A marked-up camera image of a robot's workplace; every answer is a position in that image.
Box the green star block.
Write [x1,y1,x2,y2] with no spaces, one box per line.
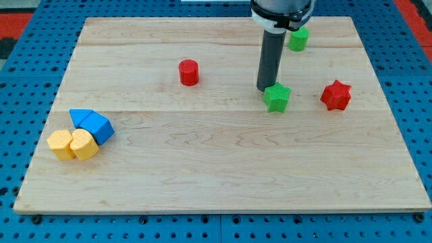
[263,82,292,113]

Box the red star block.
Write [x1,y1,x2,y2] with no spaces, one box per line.
[320,80,352,111]

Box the red cylinder block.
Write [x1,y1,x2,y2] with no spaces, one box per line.
[178,59,200,86]

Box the wooden board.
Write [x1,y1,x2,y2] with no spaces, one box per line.
[14,17,431,215]

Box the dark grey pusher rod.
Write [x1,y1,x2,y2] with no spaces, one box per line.
[256,30,286,92]

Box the blue cube block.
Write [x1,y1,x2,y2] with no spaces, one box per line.
[79,111,114,145]

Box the green cylinder block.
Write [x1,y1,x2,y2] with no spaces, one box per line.
[288,27,310,51]

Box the yellow heart block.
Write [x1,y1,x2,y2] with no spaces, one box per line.
[70,128,99,161]

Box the blue triangle block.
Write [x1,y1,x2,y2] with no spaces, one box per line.
[70,109,94,128]

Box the yellow hexagon block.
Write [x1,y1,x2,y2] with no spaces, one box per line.
[47,130,76,160]

